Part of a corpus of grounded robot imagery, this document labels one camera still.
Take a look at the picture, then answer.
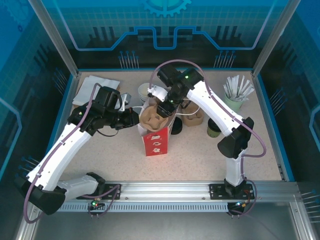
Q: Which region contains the grey metal shelf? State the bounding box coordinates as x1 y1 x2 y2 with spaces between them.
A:
13 211 320 240

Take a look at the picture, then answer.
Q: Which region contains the white red printed gift bag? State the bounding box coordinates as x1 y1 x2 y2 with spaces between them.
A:
129 97 204 158

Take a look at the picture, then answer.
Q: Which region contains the grey slotted cable duct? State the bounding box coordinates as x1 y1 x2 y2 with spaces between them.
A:
57 202 230 213

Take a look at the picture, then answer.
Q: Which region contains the stack of white paper cups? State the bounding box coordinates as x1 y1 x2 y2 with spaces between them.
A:
137 83 154 99

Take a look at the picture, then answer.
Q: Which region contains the black plastic cup lid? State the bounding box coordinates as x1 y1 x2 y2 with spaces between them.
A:
207 118 222 131

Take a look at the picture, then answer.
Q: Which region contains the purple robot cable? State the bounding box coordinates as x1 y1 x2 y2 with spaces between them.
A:
23 83 122 223
149 59 267 217

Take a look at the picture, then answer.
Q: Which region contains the stack of black cup lids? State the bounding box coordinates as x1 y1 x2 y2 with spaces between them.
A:
171 117 184 135

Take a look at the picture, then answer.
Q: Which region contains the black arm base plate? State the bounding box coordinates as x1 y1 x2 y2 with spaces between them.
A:
208 182 256 201
75 183 123 201

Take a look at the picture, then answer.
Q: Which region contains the small connector with indicator light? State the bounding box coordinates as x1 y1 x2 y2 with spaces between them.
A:
88 197 104 212
231 199 251 212

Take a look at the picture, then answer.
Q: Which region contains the white paper wrapped straw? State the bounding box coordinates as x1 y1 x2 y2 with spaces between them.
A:
237 74 247 100
222 83 233 100
241 84 255 102
239 79 251 101
234 74 240 100
226 76 236 100

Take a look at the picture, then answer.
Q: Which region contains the pale green straw holder mug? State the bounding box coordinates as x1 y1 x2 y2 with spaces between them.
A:
223 92 244 113

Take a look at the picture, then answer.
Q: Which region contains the white paper napkin stack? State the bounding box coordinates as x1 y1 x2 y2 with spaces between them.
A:
72 75 121 106

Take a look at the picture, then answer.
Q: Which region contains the aluminium mounting rail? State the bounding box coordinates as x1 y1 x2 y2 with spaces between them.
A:
31 180 302 202

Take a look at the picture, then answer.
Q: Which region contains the aluminium frame post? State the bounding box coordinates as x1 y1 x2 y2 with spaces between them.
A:
251 0 302 77
27 0 82 77

